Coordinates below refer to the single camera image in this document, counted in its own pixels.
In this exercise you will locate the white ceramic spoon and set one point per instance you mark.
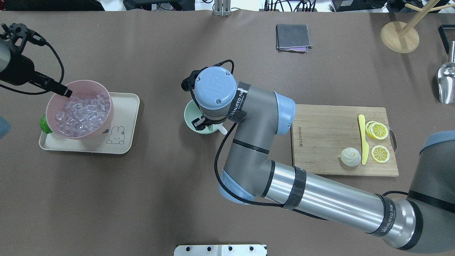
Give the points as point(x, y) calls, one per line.
point(220, 128)

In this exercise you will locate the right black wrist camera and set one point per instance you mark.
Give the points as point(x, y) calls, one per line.
point(188, 83)

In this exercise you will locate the bamboo cutting board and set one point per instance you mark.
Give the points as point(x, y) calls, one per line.
point(319, 133)

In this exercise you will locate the metal cutting board handle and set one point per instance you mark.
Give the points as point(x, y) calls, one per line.
point(393, 139)

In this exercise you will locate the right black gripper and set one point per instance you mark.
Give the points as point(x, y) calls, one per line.
point(199, 123)

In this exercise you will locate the aluminium post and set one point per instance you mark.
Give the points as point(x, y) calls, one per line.
point(222, 8)

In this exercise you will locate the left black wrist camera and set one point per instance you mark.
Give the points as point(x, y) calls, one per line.
point(20, 34)

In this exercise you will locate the grey folded cloth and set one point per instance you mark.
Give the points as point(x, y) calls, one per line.
point(292, 38)

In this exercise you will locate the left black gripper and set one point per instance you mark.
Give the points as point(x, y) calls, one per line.
point(19, 70)

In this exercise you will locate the upper lemon slice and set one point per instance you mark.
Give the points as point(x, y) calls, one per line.
point(379, 130)

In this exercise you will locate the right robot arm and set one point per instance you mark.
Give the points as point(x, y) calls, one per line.
point(279, 153)

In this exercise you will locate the beige rabbit tray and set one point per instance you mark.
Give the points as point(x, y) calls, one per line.
point(114, 140)

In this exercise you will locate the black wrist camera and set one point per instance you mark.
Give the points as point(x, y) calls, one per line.
point(20, 34)
point(188, 83)

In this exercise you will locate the lower lemon slice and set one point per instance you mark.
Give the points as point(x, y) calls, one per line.
point(380, 154)

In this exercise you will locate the wooden mug tree stand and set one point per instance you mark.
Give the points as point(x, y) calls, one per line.
point(402, 37)

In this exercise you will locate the metal ice scoop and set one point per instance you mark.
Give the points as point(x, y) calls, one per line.
point(446, 78)

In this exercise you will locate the pink bowl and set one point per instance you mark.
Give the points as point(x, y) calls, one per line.
point(81, 88)

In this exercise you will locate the black frame at edge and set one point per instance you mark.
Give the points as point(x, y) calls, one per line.
point(447, 34)

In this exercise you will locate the mint green bowl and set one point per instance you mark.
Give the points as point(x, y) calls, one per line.
point(192, 112)

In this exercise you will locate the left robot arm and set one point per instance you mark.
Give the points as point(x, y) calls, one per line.
point(5, 49)

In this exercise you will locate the back lemon slice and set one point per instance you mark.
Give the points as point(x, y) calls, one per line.
point(368, 130)

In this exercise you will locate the yellow plastic knife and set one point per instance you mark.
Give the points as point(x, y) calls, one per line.
point(364, 143)

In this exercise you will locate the lemon slice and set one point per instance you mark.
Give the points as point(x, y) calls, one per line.
point(379, 130)
point(368, 130)
point(380, 154)

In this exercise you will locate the white bracket plate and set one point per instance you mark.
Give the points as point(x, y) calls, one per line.
point(222, 250)

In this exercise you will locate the green lime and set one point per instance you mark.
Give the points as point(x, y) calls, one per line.
point(44, 126)

